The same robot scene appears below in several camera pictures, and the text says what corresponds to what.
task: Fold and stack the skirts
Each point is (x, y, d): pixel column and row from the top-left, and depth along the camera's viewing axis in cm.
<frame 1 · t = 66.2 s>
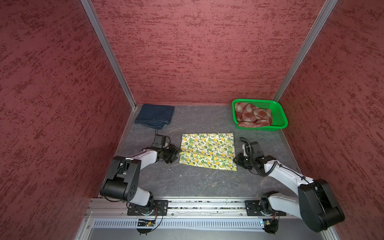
left hand: (181, 155, 91), fingers open
right hand: (233, 163, 88), fingers open
yellow floral skirt: (211, 150, 96), on the table
reddish brown skirt: (247, 115, 111), point 6 cm above the table

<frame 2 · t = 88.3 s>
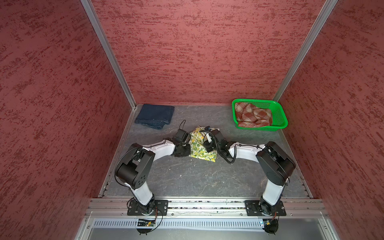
left hand: (188, 155, 93), fingers closed
right hand: (205, 144, 95), fingers open
yellow floral skirt: (197, 136, 99), point 5 cm above the table
the other named things where they were.

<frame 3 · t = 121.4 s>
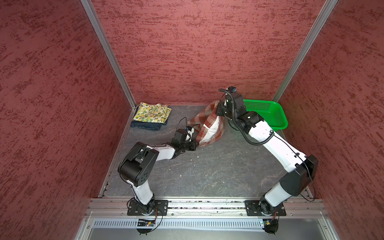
left hand: (198, 145, 94), fingers closed
right hand: (217, 107, 78), fingers closed
yellow floral skirt: (152, 112, 112), point 6 cm above the table
reddish brown skirt: (209, 126, 83), point 22 cm above the table

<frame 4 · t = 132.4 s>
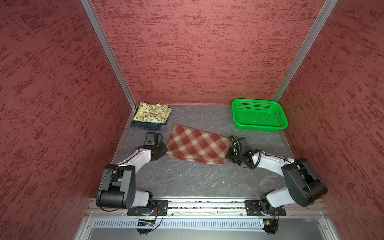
left hand: (165, 152, 92), fingers closed
right hand: (224, 159, 91), fingers closed
reddish brown skirt: (195, 145, 98), on the table
the other named things where they were.

